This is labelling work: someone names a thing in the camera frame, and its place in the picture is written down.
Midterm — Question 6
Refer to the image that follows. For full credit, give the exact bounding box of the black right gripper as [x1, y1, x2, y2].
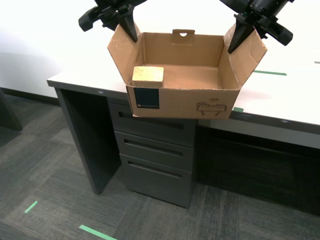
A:
[227, 0, 296, 55]

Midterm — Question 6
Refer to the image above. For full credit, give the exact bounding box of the brown cardboard box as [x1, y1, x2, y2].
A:
[107, 28, 268, 121]

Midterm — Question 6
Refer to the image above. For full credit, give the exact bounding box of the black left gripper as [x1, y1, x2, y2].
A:
[78, 0, 147, 43]

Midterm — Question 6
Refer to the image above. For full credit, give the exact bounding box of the short green floor tape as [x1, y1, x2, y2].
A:
[24, 200, 39, 214]

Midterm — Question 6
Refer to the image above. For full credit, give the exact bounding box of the dark desk back panel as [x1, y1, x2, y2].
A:
[196, 124, 320, 216]

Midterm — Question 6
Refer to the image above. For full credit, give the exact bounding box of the long green floor tape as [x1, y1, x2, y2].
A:
[78, 224, 118, 240]

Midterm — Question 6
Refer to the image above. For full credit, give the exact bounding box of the dark gray desk side panel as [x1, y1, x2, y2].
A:
[54, 87, 122, 196]

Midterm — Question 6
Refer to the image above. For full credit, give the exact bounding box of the dark furniture panel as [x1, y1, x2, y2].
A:
[0, 87, 23, 131]

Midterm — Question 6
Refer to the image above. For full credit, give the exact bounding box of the light wooden block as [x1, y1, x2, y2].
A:
[131, 66, 165, 89]

